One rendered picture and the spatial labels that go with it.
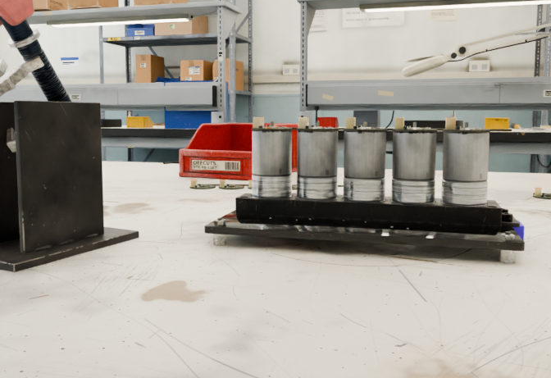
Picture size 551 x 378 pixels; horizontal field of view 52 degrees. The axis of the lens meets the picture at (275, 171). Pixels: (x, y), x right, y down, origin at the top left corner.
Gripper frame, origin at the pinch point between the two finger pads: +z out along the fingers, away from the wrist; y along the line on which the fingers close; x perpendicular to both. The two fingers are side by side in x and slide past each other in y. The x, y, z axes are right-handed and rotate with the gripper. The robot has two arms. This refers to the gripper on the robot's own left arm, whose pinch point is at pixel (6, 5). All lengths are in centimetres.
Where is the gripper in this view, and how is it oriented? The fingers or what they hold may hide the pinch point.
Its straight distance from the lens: 31.6
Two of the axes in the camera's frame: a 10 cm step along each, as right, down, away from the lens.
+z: 2.5, 7.6, 6.0
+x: -3.8, 6.5, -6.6
